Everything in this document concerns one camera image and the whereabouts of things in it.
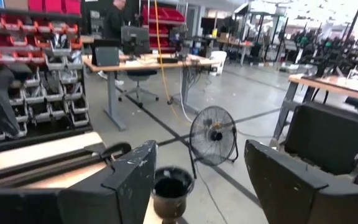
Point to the black desk monitor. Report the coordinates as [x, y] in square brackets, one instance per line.
[135, 39]

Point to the black equipment case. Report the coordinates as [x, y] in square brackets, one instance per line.
[325, 137]

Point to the red bin shelf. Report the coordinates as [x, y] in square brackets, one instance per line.
[166, 15]

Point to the black candlestick holder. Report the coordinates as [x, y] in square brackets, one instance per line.
[169, 205]

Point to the black office chair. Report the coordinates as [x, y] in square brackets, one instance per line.
[138, 76]

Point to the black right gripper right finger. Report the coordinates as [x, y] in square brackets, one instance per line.
[291, 193]

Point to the wooden desk grey legs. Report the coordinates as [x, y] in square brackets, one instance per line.
[141, 65]
[337, 85]

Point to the person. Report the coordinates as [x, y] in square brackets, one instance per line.
[113, 21]

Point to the red and grey bin rack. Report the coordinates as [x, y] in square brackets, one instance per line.
[57, 93]

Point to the black floor fan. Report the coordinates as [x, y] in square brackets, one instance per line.
[216, 136]

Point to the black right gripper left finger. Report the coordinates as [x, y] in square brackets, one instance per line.
[126, 186]

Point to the wooden shelf black metal frame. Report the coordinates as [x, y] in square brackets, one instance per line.
[42, 169]

